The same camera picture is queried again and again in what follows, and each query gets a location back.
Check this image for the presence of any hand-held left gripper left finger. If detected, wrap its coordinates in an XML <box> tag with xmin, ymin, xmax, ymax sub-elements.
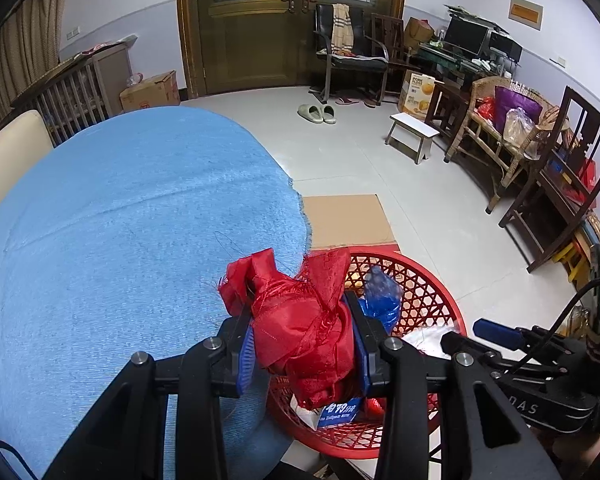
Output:
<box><xmin>42</xmin><ymin>305</ymin><xmax>261</xmax><ymax>480</ymax></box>

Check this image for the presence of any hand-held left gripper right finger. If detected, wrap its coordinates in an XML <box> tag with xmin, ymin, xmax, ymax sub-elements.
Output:
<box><xmin>342</xmin><ymin>292</ymin><xmax>563</xmax><ymax>480</ymax></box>

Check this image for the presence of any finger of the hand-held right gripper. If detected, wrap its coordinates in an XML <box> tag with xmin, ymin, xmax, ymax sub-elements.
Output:
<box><xmin>472</xmin><ymin>317</ymin><xmax>527</xmax><ymax>351</ymax></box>
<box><xmin>440</xmin><ymin>331</ymin><xmax>512</xmax><ymax>369</ymax></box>

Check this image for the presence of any clear plastic bag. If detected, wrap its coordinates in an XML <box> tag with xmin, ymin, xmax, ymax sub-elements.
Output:
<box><xmin>502</xmin><ymin>108</ymin><xmax>541</xmax><ymax>154</ymax></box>
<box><xmin>405</xmin><ymin>327</ymin><xmax>462</xmax><ymax>357</ymax></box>

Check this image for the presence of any small blue and white box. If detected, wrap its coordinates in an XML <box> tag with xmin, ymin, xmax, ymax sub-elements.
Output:
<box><xmin>316</xmin><ymin>399</ymin><xmax>362</xmax><ymax>429</ymax></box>

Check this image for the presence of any red ribbon cloth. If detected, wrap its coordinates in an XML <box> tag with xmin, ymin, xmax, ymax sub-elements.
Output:
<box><xmin>217</xmin><ymin>246</ymin><xmax>364</xmax><ymax>411</ymax></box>

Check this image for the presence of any blue foil wrapper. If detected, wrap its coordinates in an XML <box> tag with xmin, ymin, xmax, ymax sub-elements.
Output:
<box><xmin>357</xmin><ymin>266</ymin><xmax>404</xmax><ymax>337</ymax></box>

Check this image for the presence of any red plastic mesh basket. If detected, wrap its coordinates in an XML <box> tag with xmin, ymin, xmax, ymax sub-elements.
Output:
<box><xmin>267</xmin><ymin>247</ymin><xmax>469</xmax><ymax>461</ymax></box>

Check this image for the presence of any small yellow stool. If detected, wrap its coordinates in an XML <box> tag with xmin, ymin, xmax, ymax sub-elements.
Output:
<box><xmin>552</xmin><ymin>239</ymin><xmax>594</xmax><ymax>287</ymax></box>

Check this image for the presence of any flat cardboard sheet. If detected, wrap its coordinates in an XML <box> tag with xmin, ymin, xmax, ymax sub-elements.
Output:
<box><xmin>300</xmin><ymin>194</ymin><xmax>400</xmax><ymax>252</ymax></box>

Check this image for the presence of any tall dark wooden chair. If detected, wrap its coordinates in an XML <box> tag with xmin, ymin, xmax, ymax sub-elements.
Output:
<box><xmin>498</xmin><ymin>86</ymin><xmax>600</xmax><ymax>274</ymax></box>

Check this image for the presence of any blue tablecloth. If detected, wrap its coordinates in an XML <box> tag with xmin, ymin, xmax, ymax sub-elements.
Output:
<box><xmin>0</xmin><ymin>106</ymin><xmax>314</xmax><ymax>480</ymax></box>

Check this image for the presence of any wicker armchair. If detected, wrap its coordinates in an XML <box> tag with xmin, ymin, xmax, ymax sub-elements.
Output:
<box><xmin>445</xmin><ymin>76</ymin><xmax>572</xmax><ymax>214</ymax></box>

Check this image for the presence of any crumpled clear plastic bag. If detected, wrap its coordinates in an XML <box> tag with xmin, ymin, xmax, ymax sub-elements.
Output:
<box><xmin>502</xmin><ymin>108</ymin><xmax>541</xmax><ymax>154</ymax></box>

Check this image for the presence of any small white stool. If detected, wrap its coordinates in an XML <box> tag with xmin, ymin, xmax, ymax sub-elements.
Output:
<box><xmin>384</xmin><ymin>112</ymin><xmax>441</xmax><ymax>165</ymax></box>

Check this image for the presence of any dark wooden side table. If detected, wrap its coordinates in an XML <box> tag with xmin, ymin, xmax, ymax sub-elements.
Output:
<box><xmin>424</xmin><ymin>82</ymin><xmax>469</xmax><ymax>139</ymax></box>

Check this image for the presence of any purple cushion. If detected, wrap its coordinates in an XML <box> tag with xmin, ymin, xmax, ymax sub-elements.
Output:
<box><xmin>494</xmin><ymin>86</ymin><xmax>544</xmax><ymax>127</ymax></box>

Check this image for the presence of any orange printed carton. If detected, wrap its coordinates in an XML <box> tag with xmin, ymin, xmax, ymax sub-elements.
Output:
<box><xmin>398</xmin><ymin>71</ymin><xmax>437</xmax><ymax>120</ymax></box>

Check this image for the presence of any green glass desk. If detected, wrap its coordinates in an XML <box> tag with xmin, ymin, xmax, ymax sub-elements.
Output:
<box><xmin>414</xmin><ymin>42</ymin><xmax>522</xmax><ymax>87</ymax></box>

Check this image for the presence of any brown cardboard box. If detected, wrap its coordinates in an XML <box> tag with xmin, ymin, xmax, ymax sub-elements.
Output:
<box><xmin>119</xmin><ymin>71</ymin><xmax>181</xmax><ymax>113</ymax></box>

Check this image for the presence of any small black monitor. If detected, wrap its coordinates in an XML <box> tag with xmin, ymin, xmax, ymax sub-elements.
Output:
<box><xmin>489</xmin><ymin>32</ymin><xmax>524</xmax><ymax>64</ymax></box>

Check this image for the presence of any black metal armchair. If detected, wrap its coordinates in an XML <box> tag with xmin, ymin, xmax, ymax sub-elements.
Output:
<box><xmin>312</xmin><ymin>3</ymin><xmax>390</xmax><ymax>106</ymax></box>

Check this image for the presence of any black computer monitor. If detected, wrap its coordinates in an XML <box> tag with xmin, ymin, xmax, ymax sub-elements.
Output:
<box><xmin>443</xmin><ymin>14</ymin><xmax>491</xmax><ymax>59</ymax></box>

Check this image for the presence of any open cardboard box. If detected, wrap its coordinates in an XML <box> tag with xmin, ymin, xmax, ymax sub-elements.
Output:
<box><xmin>403</xmin><ymin>16</ymin><xmax>435</xmax><ymax>50</ymax></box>

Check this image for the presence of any wooden crib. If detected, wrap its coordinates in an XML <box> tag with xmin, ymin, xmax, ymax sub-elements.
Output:
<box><xmin>11</xmin><ymin>40</ymin><xmax>134</xmax><ymax>147</ymax></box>

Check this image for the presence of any cream leather sofa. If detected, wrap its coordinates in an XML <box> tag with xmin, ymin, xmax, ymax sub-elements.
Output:
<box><xmin>0</xmin><ymin>110</ymin><xmax>56</xmax><ymax>241</ymax></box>

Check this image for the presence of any wooden double door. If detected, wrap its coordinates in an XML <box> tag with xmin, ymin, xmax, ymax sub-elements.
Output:
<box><xmin>175</xmin><ymin>0</ymin><xmax>410</xmax><ymax>99</ymax></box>

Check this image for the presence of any striped beige towel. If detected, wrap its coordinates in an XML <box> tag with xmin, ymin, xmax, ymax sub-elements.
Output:
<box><xmin>331</xmin><ymin>4</ymin><xmax>355</xmax><ymax>56</ymax></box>

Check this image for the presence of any beige curtain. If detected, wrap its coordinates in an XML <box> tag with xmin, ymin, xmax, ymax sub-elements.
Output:
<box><xmin>0</xmin><ymin>0</ymin><xmax>74</xmax><ymax>127</ymax></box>

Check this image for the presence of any black cable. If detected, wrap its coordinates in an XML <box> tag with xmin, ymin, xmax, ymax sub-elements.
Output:
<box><xmin>0</xmin><ymin>437</ymin><xmax>42</xmax><ymax>480</ymax></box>
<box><xmin>511</xmin><ymin>280</ymin><xmax>600</xmax><ymax>373</ymax></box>

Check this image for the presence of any orange wall plaque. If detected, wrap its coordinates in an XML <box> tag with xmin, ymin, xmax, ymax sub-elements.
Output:
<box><xmin>508</xmin><ymin>0</ymin><xmax>545</xmax><ymax>31</ymax></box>

